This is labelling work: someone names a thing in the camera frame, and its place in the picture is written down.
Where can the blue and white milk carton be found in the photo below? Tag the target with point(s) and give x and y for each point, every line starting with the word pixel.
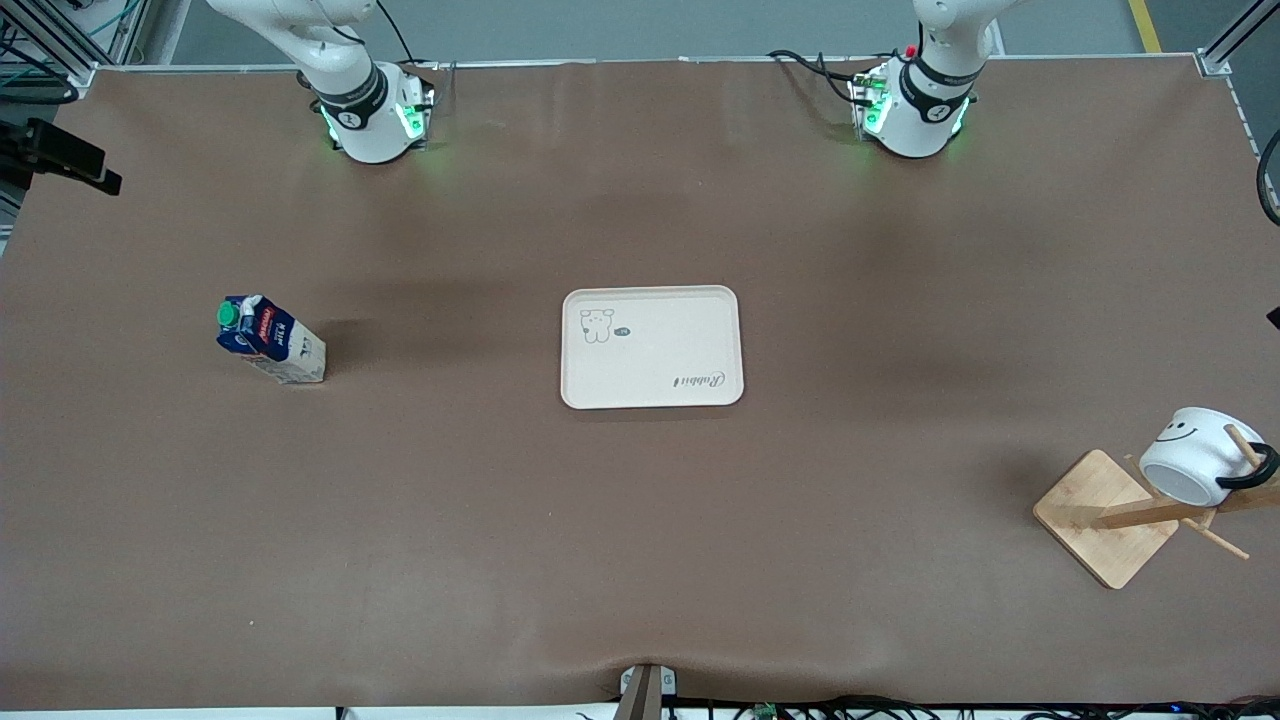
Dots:
pixel 285 350

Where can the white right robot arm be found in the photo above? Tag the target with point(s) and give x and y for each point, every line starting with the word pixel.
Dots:
pixel 365 130

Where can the cream rabbit print tray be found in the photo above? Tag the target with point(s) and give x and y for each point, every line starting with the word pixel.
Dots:
pixel 650 350

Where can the wooden mug rack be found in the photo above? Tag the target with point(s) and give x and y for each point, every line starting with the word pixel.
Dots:
pixel 1100 520

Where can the small green circuit board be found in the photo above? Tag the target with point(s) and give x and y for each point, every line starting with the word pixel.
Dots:
pixel 766 712

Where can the brown table cover mat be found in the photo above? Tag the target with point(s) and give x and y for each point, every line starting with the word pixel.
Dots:
pixel 500 550

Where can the aluminium frame post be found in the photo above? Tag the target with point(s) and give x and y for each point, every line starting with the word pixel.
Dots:
pixel 50 45
pixel 1240 30

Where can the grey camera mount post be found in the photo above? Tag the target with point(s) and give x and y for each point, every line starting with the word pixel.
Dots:
pixel 645 695

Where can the black clamp bracket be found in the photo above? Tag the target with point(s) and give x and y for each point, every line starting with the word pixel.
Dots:
pixel 65 155

